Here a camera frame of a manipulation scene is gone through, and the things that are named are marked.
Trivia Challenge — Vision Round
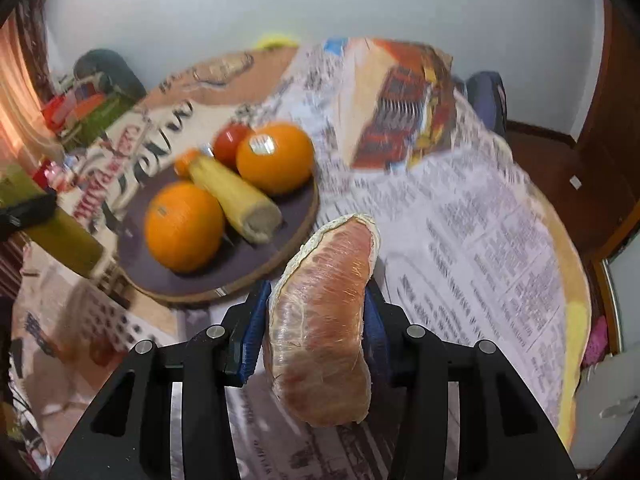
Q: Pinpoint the dark purple plate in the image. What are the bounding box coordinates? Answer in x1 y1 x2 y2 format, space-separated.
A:
116 160 321 305

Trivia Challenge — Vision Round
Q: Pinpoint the orange curtain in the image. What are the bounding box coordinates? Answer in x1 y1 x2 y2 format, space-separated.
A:
0 0 66 161

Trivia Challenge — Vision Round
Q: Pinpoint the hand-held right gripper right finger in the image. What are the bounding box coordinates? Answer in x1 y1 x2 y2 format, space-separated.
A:
362 280 578 480

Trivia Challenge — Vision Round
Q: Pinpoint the blue chair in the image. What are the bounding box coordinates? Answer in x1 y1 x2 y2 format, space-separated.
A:
465 71 508 136

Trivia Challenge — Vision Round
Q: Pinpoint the small tangerine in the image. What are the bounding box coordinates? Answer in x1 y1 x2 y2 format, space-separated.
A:
174 147 201 179

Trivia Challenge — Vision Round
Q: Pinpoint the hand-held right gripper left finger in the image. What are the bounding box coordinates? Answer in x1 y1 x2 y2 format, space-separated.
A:
47 280 273 480

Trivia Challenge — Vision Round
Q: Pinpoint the brown wooden door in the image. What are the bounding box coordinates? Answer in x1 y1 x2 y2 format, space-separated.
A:
575 0 640 261

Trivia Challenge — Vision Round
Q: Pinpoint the pink cloth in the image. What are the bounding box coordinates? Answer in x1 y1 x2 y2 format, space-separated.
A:
584 317 609 367

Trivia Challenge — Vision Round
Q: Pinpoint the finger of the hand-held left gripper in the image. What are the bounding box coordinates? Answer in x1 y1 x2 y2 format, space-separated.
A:
0 187 58 241

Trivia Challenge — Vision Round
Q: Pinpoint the red box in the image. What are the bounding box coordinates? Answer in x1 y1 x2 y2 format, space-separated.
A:
42 95 81 128

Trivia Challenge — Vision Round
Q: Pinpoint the yellow-green sugarcane piece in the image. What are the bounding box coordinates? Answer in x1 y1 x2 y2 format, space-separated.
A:
188 155 283 246
0 164 106 278

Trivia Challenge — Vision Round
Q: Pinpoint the red tomato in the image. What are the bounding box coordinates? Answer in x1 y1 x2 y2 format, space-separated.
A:
213 123 255 170

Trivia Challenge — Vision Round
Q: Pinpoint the orange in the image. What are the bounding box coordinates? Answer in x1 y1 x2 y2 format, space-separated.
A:
236 122 315 197
144 181 225 274

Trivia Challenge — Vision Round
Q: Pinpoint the peeled pomelo segment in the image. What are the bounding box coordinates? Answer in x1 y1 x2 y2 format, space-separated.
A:
262 213 382 428

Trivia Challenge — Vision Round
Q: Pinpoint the green storage bag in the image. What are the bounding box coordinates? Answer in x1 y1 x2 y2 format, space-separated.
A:
60 91 146 146

